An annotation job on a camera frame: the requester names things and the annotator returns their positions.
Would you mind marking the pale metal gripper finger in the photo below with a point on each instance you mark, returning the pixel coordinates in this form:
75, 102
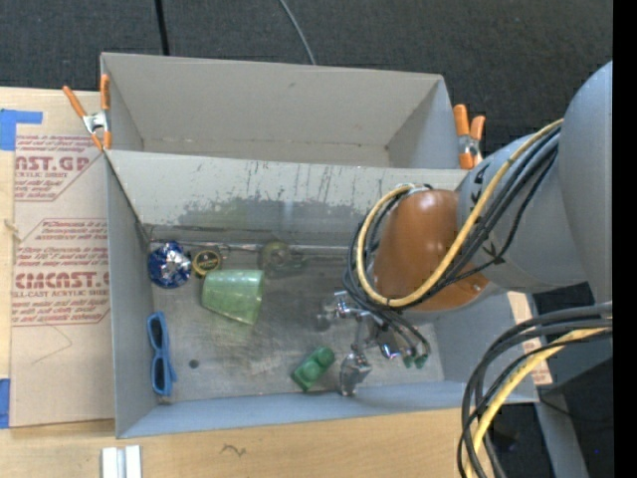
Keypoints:
364, 369
348, 379

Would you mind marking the green toy block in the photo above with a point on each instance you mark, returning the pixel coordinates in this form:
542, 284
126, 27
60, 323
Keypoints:
312, 368

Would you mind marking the clear green tape roll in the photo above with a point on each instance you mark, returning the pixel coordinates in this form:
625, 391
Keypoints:
278, 258

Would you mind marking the green plastic cup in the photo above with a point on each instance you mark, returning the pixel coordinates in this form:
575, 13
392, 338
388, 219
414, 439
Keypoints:
233, 294

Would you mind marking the grey metal bin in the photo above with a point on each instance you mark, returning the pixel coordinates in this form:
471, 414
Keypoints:
278, 202

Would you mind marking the black and gold round tin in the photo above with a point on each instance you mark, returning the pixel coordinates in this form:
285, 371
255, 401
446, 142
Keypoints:
206, 262

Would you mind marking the blue sunglasses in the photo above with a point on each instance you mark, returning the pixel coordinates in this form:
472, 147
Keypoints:
160, 354

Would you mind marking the blue and silver foil packet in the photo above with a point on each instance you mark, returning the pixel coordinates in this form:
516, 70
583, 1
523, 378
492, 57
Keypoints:
168, 265

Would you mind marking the brown cardboard board, red print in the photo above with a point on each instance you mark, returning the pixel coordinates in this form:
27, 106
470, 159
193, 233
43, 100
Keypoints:
60, 356

